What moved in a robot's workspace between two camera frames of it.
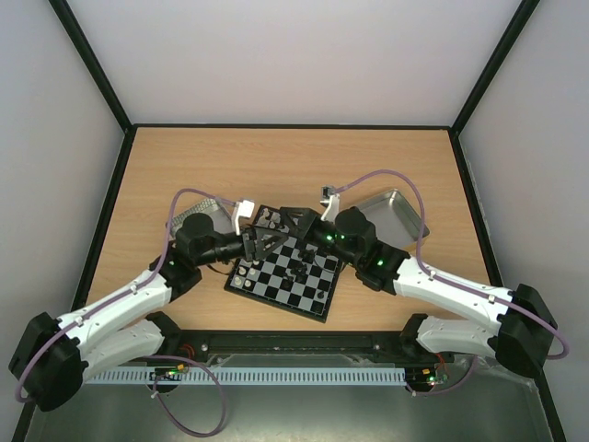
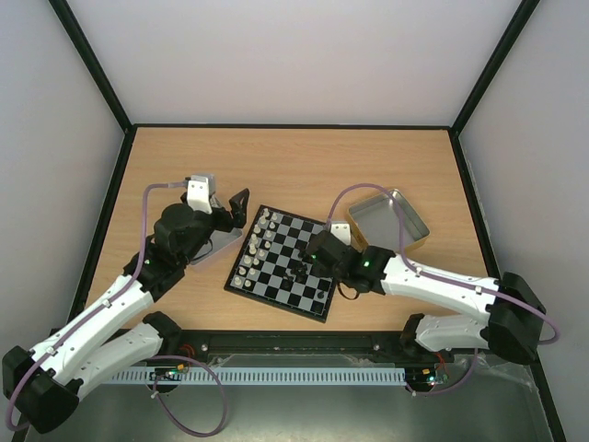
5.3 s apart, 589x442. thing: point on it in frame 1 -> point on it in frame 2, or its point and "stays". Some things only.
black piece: [306, 257] stays
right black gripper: [316, 225] -> [316, 251]
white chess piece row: [275, 216] stays
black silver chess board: [300, 274] stays
